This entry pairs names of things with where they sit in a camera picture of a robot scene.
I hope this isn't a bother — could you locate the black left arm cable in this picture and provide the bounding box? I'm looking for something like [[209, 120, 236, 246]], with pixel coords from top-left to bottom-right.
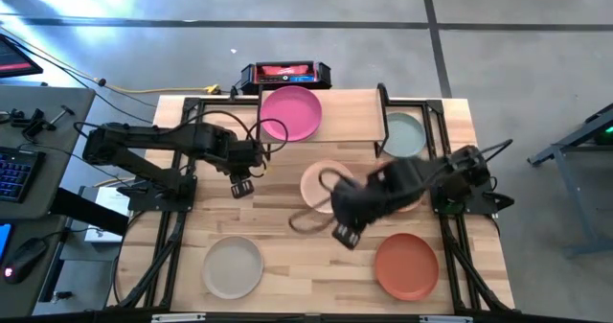
[[74, 109, 289, 180]]

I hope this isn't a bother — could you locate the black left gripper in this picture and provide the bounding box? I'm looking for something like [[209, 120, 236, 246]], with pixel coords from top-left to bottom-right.
[[200, 126, 267, 199]]

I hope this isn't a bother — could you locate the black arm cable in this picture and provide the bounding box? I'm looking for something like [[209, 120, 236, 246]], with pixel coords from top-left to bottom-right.
[[286, 138, 513, 234], [74, 109, 289, 180]]

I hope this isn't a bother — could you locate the pale blue-green plate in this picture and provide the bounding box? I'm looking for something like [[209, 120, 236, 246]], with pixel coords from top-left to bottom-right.
[[380, 111, 427, 159]]

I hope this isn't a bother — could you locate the black camera clamp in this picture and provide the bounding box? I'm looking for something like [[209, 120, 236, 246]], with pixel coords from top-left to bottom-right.
[[9, 107, 47, 142]]

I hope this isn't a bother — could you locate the silver metal bracket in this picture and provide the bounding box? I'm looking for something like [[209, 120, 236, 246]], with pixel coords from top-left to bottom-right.
[[420, 315, 473, 323], [151, 312, 207, 323]]

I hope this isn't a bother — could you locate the tan plate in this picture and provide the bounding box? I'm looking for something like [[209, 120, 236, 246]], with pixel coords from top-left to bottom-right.
[[382, 162, 426, 214]]

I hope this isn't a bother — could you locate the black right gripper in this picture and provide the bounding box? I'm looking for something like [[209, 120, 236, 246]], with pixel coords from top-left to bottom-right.
[[330, 169, 398, 251]]

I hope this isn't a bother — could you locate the black backlit keyboard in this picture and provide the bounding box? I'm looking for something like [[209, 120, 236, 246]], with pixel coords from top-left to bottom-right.
[[0, 145, 47, 203]]

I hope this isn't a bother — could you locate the cream peach plate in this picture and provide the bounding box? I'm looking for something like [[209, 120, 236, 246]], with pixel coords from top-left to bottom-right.
[[300, 159, 355, 215]]

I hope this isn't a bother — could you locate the black aluminium rig frame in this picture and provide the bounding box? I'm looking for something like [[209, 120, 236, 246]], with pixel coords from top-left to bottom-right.
[[107, 95, 518, 314]]

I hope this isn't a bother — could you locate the black computer mouse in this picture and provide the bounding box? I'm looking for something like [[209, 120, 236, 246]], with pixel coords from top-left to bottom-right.
[[3, 238, 49, 286]]

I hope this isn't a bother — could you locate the pale grey plate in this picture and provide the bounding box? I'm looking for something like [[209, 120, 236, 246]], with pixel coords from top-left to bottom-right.
[[202, 236, 264, 300]]

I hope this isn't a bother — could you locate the black dish rack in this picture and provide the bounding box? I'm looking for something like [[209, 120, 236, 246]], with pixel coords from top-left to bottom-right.
[[256, 82, 390, 159]]

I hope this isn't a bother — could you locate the black metal beam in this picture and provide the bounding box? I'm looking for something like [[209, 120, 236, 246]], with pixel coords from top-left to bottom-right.
[[50, 187, 130, 237]]

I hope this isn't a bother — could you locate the pink plate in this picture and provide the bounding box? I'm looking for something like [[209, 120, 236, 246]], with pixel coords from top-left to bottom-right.
[[260, 85, 323, 143]]

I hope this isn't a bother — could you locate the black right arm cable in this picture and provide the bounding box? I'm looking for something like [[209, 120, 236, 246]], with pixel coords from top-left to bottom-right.
[[286, 138, 513, 234]]

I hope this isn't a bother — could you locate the blue lit smartphone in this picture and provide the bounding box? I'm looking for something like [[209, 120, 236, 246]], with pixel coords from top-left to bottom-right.
[[0, 222, 13, 265]]

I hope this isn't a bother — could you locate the white paper sheet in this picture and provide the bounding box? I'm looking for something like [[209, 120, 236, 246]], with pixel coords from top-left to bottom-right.
[[83, 186, 125, 243]]

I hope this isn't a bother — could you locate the black t-handle tool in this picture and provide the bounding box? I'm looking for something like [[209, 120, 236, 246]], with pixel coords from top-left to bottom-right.
[[47, 104, 76, 126]]

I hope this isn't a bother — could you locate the red black toolbox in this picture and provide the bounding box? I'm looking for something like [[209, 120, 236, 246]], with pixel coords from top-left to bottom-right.
[[240, 60, 332, 96]]

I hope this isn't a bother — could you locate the black monitor red screen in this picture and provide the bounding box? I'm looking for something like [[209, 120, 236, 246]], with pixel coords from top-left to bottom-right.
[[0, 33, 44, 79]]

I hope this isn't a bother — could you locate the yellow power cable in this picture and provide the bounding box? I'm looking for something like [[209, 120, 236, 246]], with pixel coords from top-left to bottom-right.
[[102, 83, 221, 96]]

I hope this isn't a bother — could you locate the grey metal stand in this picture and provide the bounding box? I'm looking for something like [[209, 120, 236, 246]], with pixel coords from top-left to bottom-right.
[[526, 103, 613, 258]]

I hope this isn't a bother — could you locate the terracotta orange plate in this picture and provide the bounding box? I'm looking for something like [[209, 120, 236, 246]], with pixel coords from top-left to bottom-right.
[[374, 232, 440, 302]]

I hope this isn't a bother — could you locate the grey desk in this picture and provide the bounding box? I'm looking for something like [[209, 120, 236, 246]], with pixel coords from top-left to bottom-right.
[[0, 85, 97, 317]]

